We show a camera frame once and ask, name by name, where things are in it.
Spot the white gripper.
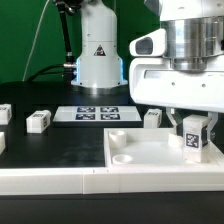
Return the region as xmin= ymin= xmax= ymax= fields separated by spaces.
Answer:
xmin=129 ymin=56 xmax=224 ymax=143

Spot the white square table top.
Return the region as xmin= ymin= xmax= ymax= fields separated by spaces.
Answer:
xmin=104 ymin=128 xmax=224 ymax=167

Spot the white fence obstacle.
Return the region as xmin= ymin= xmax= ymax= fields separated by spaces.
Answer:
xmin=0 ymin=135 xmax=224 ymax=195

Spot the white marker tag sheet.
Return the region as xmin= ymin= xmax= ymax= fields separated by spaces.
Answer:
xmin=53 ymin=106 xmax=141 ymax=122

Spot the white block left edge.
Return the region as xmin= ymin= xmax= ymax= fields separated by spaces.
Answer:
xmin=0 ymin=132 xmax=6 ymax=155

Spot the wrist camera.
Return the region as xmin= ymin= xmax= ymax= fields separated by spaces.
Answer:
xmin=129 ymin=28 xmax=167 ymax=57

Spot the black cable bundle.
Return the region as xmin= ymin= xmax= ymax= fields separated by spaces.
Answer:
xmin=26 ymin=63 xmax=75 ymax=83

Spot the white cable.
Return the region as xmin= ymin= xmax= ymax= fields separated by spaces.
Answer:
xmin=21 ymin=0 xmax=51 ymax=82

